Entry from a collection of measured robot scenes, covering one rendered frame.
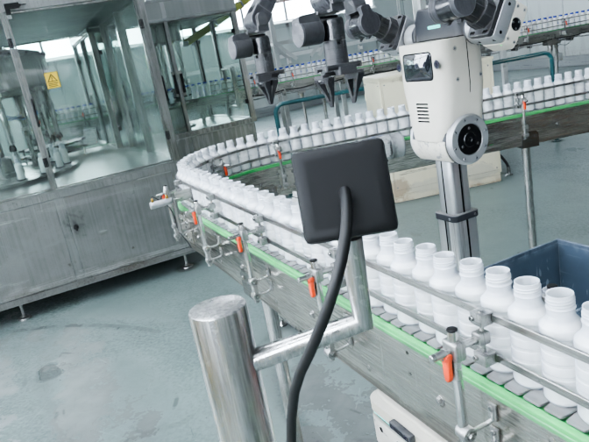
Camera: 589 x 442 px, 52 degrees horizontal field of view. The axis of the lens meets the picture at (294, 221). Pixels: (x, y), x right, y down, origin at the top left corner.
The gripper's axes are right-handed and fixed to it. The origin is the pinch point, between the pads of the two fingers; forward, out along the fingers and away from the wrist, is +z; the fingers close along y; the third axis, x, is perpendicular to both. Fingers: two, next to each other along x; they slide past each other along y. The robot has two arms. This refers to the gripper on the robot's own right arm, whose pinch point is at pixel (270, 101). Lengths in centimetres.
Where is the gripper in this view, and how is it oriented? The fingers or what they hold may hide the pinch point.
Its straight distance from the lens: 192.7
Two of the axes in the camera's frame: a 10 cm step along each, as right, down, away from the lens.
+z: 1.6, 9.5, 2.7
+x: 4.3, 1.8, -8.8
